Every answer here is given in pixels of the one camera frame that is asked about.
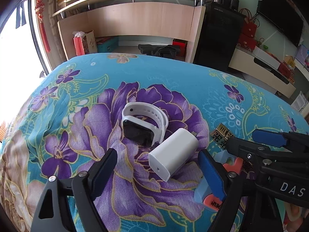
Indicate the red gift bag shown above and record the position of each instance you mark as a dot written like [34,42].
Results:
[249,26]

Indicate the red paper bag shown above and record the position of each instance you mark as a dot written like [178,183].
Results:
[78,46]

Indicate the wooden desk with shelf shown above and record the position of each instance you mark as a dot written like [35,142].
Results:
[137,17]

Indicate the red hanging decoration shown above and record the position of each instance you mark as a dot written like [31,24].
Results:
[41,9]

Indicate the teal box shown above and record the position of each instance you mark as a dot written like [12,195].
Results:
[107,44]

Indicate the red box under desk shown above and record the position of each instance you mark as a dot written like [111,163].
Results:
[179,47]

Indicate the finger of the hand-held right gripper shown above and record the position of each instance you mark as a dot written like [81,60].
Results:
[268,137]
[243,148]

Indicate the white flat box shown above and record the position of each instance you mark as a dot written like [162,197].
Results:
[268,58]

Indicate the red patterned box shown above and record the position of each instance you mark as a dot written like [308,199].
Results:
[287,72]

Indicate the white power adapter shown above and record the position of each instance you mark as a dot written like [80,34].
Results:
[171,154]

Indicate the floral blanket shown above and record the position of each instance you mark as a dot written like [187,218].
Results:
[96,101]

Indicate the white paper sheet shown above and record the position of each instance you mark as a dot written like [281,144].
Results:
[299,101]

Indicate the patterned curtain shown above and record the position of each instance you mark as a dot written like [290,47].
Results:
[52,9]

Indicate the white smartwatch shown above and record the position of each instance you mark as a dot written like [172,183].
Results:
[142,128]

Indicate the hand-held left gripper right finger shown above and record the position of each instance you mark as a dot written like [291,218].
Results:
[212,176]

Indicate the gold black patterned box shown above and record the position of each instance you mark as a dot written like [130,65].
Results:
[221,136]

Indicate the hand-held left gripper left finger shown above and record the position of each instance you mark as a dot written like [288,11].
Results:
[106,171]

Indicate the television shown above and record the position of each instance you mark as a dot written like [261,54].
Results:
[280,12]

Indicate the beige television cabinet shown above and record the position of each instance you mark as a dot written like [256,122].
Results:
[260,75]

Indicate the dark hanging clothes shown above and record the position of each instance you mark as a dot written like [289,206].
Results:
[21,17]

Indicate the black cabinet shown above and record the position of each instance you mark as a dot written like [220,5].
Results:
[217,36]

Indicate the flat red gift box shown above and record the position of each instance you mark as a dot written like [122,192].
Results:
[247,43]

